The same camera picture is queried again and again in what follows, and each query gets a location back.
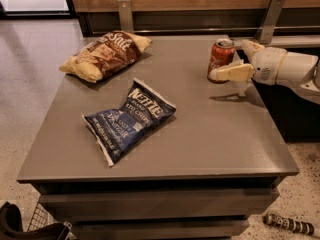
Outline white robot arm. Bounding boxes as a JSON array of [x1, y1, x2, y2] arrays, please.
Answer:
[[209, 40, 320, 104]]

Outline dark brown chair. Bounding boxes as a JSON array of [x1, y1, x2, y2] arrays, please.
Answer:
[[0, 202, 70, 240]]

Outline right metal bracket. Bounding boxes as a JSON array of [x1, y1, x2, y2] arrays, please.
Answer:
[[255, 0, 286, 44]]

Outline wire mesh basket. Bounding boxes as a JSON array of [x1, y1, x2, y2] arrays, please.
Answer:
[[27, 203, 72, 240]]

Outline brown yellow chips bag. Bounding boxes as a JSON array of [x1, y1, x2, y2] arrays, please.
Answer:
[[59, 31, 152, 83]]

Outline black white striped stick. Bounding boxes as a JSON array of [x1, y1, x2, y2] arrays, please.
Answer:
[[263, 213, 319, 236]]

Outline red coke can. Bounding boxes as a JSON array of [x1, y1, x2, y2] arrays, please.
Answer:
[[207, 38, 235, 83]]

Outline metal bracket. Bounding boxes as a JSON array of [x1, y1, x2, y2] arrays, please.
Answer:
[[255, 0, 286, 44], [117, 0, 134, 33]]

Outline grey cabinet with drawers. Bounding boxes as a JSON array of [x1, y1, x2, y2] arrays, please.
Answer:
[[18, 36, 298, 240]]

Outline left metal bracket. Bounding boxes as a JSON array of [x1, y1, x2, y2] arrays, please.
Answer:
[[117, 0, 134, 33]]

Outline blue Kettle chips bag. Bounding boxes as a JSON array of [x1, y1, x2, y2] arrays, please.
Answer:
[[82, 78, 176, 167]]

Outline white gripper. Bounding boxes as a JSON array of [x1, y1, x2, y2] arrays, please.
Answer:
[[209, 39, 287, 85]]

